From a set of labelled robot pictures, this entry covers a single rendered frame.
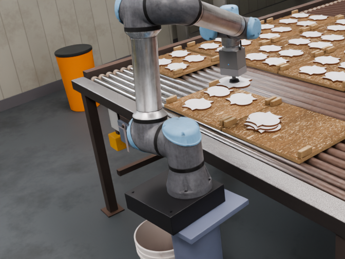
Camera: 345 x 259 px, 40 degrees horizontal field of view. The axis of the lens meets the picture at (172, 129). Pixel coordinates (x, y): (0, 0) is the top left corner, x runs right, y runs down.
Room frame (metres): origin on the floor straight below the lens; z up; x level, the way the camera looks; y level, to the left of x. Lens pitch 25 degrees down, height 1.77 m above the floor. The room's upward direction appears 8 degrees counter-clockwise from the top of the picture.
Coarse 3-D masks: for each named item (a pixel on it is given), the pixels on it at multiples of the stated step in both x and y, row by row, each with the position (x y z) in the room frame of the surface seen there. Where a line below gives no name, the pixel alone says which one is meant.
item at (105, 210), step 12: (84, 96) 2.66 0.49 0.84; (84, 108) 2.70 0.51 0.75; (96, 108) 2.68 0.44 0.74; (96, 120) 2.67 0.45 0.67; (96, 132) 2.67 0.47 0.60; (96, 144) 2.66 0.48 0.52; (96, 156) 2.68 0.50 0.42; (108, 168) 2.68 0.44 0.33; (108, 180) 2.67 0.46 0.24; (108, 192) 2.66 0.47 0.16; (108, 204) 2.66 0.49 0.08; (108, 216) 2.62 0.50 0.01
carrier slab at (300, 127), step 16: (272, 112) 1.84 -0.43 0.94; (288, 112) 1.82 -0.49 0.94; (304, 112) 1.80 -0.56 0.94; (224, 128) 1.75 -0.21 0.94; (240, 128) 1.73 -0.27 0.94; (288, 128) 1.67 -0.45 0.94; (304, 128) 1.65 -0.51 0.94; (320, 128) 1.63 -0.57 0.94; (336, 128) 1.61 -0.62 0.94; (256, 144) 1.59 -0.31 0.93; (272, 144) 1.56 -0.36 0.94; (288, 144) 1.54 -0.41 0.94; (304, 144) 1.52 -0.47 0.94; (320, 144) 1.50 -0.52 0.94; (304, 160) 1.43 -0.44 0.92
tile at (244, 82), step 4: (220, 80) 1.85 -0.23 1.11; (224, 80) 1.85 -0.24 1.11; (228, 80) 1.84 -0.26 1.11; (240, 80) 1.82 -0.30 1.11; (244, 80) 1.81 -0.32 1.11; (248, 80) 1.81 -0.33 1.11; (216, 84) 1.82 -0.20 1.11; (220, 84) 1.81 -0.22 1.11; (224, 84) 1.80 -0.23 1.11; (228, 84) 1.79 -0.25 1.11; (232, 84) 1.79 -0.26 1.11; (236, 84) 1.78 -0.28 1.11; (240, 84) 1.77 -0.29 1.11; (244, 84) 1.77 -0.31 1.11; (248, 84) 1.76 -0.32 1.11; (228, 88) 1.75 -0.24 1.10; (232, 88) 1.76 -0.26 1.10; (236, 88) 1.76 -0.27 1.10; (240, 88) 1.75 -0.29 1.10
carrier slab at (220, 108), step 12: (192, 96) 2.16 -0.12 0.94; (204, 96) 2.14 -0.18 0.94; (228, 96) 2.10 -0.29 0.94; (252, 96) 2.05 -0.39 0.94; (168, 108) 2.08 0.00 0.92; (180, 108) 2.03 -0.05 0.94; (216, 108) 1.97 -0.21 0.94; (228, 108) 1.95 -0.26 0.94; (240, 108) 1.93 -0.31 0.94; (252, 108) 1.91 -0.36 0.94; (264, 108) 1.91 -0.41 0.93; (204, 120) 1.86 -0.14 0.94; (216, 120) 1.84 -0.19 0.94
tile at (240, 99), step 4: (232, 96) 2.07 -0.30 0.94; (236, 96) 2.06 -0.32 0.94; (240, 96) 2.05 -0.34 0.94; (244, 96) 2.05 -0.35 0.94; (248, 96) 2.04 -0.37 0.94; (228, 100) 2.04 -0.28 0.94; (232, 100) 2.02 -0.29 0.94; (236, 100) 2.01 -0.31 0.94; (240, 100) 2.01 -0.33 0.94; (244, 100) 2.00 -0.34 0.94; (248, 100) 1.99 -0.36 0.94; (252, 100) 1.99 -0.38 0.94; (256, 100) 2.00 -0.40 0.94; (232, 104) 1.98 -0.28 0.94; (236, 104) 1.98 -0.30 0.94; (240, 104) 1.96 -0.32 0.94; (244, 104) 1.95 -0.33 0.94; (248, 104) 1.95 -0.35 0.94
